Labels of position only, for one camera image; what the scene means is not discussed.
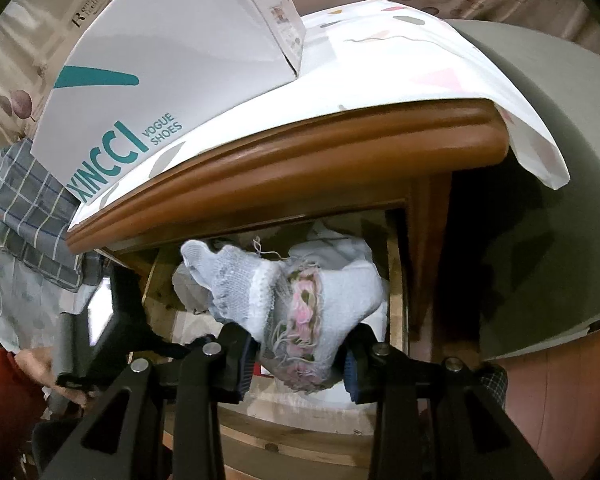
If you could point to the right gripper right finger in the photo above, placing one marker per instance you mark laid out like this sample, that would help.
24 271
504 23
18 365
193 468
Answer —
433 420

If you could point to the grey plaid garment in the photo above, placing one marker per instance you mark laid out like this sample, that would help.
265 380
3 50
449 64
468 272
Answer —
35 212

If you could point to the wooden nightstand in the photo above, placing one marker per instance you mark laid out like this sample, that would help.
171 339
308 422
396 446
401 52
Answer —
399 157

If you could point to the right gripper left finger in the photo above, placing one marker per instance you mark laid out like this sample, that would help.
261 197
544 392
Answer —
161 421

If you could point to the grey foam mattress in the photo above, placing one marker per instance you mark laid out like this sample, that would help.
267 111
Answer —
542 259

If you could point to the white XINCCI shoe box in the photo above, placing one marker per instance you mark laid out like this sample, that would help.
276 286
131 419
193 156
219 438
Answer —
145 72

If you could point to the white patterned bedsheet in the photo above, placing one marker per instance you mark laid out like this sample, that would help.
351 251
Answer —
30 305

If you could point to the white sock pink floral band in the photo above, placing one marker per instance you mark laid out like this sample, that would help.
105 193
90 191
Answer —
299 310

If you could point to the white patterned cloth cover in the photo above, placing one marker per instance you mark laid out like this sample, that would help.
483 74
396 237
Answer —
376 53

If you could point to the person left hand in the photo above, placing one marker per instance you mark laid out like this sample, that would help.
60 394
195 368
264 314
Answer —
37 364

